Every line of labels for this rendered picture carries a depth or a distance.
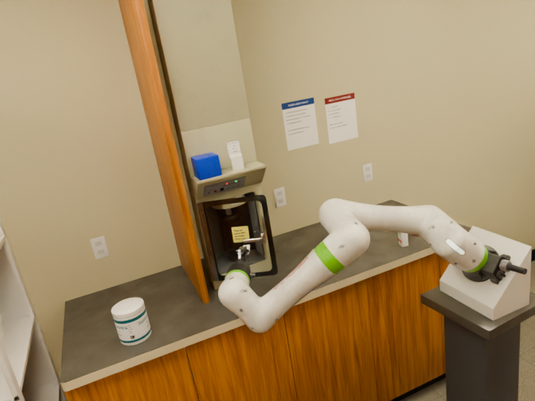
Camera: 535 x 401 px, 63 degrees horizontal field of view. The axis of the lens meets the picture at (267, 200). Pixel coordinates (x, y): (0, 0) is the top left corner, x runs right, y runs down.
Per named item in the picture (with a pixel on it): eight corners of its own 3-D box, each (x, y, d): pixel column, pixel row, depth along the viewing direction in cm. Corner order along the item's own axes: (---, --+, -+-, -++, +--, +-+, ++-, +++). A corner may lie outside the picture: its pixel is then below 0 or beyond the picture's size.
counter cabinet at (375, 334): (113, 442, 250) (67, 308, 223) (399, 319, 318) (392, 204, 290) (123, 553, 190) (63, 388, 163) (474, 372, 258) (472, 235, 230)
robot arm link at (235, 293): (232, 281, 143) (208, 300, 146) (257, 305, 146) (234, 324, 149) (237, 262, 157) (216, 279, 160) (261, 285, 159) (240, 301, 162)
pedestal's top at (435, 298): (547, 307, 164) (547, 298, 163) (489, 340, 152) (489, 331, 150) (474, 277, 192) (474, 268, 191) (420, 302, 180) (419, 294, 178)
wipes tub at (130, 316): (119, 333, 185) (109, 303, 180) (149, 323, 189) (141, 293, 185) (121, 350, 173) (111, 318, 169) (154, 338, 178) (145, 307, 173)
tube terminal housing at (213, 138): (201, 270, 231) (169, 127, 207) (257, 252, 241) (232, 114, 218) (214, 290, 208) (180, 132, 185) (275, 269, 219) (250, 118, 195)
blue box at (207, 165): (194, 176, 191) (189, 157, 188) (216, 171, 194) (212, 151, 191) (200, 181, 182) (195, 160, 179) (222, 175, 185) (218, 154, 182)
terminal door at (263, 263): (215, 280, 207) (198, 202, 194) (278, 274, 203) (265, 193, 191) (215, 281, 206) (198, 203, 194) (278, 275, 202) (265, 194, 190)
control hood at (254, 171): (194, 198, 194) (189, 177, 191) (260, 181, 205) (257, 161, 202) (201, 204, 184) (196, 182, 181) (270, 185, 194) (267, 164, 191)
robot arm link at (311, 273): (311, 243, 153) (315, 256, 142) (333, 266, 155) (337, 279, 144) (237, 308, 159) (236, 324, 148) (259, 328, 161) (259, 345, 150)
